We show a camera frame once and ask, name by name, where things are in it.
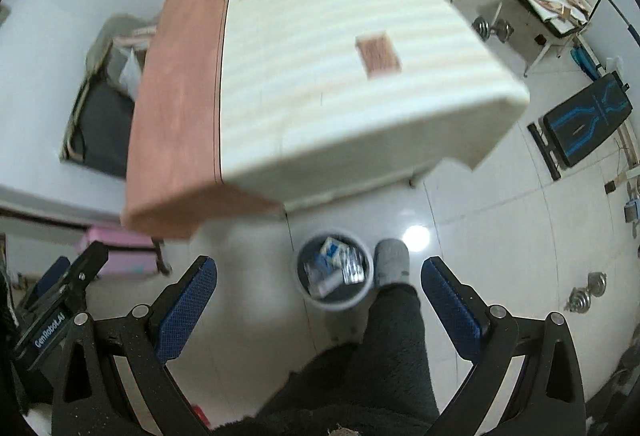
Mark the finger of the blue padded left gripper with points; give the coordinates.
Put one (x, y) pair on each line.
(45, 283)
(68, 296)

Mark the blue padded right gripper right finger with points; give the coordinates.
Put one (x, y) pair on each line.
(462, 313)

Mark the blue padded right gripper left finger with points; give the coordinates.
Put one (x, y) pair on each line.
(180, 305)

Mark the silver pill blister pack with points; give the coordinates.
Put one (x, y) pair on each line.
(353, 267)

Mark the cream medicine box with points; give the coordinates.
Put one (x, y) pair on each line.
(322, 286)

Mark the white box with colour stripes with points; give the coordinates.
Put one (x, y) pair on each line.
(335, 252)

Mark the white round trash bin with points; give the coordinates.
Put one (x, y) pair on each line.
(307, 263)

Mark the pink suitcase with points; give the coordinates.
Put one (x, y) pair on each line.
(129, 254)

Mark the grey right slipper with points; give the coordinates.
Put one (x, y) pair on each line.
(391, 263)

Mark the person's black trouser legs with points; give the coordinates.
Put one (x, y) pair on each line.
(379, 386)

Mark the metal dumbbell near feet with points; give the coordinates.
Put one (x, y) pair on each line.
(580, 299)

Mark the pink terracotta towel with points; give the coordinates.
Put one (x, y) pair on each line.
(174, 177)

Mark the dark folding cot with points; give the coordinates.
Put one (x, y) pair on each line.
(98, 131)

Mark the striped cream tablecloth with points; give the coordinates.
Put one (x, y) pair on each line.
(302, 124)

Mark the brown leather patch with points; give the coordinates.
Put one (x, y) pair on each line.
(378, 55)

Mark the metal dumbbell by chair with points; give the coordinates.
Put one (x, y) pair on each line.
(500, 29)

